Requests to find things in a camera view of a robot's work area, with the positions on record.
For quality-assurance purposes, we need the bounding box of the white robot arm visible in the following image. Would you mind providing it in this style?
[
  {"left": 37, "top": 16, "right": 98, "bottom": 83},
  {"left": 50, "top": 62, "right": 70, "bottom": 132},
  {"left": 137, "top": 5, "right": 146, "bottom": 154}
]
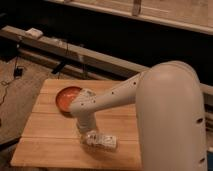
[{"left": 69, "top": 61, "right": 208, "bottom": 171}]

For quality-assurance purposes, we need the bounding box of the orange ceramic bowl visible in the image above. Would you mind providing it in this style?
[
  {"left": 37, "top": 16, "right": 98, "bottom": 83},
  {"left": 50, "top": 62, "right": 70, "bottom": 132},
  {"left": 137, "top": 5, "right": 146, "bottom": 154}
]
[{"left": 55, "top": 86, "right": 81, "bottom": 113}]

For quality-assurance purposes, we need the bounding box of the wooden board table top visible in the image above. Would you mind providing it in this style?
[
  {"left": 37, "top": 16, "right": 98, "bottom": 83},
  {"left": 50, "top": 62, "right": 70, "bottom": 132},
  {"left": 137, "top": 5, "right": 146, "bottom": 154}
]
[{"left": 11, "top": 79, "right": 141, "bottom": 171}]

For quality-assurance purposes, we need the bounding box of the long wooden beam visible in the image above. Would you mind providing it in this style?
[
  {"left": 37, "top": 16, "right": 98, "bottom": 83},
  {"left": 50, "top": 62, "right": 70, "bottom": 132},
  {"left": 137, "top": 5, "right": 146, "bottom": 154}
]
[{"left": 0, "top": 25, "right": 213, "bottom": 101}]

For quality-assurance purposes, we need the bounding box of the black power adapter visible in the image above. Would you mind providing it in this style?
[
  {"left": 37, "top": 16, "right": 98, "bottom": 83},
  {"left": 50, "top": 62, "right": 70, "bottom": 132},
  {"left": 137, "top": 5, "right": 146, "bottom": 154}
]
[{"left": 13, "top": 67, "right": 23, "bottom": 77}]

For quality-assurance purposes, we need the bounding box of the small white box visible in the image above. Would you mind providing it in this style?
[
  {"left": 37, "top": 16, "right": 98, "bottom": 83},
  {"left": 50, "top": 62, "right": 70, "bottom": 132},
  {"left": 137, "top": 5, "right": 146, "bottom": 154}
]
[{"left": 26, "top": 28, "right": 43, "bottom": 39}]

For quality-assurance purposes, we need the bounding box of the blue box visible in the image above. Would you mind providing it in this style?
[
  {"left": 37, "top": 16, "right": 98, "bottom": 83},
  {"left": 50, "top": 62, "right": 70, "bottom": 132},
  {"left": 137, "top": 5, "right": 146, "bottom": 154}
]
[{"left": 207, "top": 148, "right": 213, "bottom": 171}]

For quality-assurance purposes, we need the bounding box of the upper wooden shelf edge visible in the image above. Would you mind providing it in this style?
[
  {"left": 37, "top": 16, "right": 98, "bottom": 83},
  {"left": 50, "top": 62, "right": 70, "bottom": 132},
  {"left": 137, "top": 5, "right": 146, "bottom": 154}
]
[{"left": 46, "top": 0, "right": 213, "bottom": 36}]

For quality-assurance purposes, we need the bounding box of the black cable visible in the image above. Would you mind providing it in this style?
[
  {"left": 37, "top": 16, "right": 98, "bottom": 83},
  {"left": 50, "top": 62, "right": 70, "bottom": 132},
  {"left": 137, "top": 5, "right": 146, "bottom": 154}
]
[{"left": 0, "top": 54, "right": 20, "bottom": 107}]

